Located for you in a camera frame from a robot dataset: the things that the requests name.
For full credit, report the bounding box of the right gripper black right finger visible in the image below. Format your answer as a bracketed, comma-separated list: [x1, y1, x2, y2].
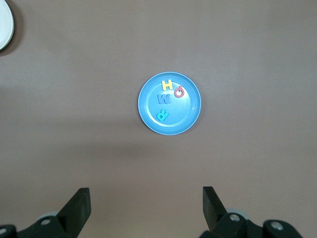
[199, 186, 308, 238]

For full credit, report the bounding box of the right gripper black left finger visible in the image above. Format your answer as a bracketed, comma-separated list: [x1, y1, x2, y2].
[0, 187, 92, 238]

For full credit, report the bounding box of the teal foam letter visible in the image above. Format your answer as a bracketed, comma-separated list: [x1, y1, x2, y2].
[156, 109, 170, 122]

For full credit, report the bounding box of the blue foam letter M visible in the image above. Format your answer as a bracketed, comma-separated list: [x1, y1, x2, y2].
[157, 93, 171, 106]

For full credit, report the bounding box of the yellow foam letter H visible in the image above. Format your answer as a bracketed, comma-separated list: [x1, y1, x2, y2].
[161, 79, 174, 91]

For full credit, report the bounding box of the blue plate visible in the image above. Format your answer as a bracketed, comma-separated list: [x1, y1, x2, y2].
[137, 71, 202, 136]

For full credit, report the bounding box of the beige plate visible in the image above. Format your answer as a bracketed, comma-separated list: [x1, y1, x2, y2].
[0, 0, 14, 51]

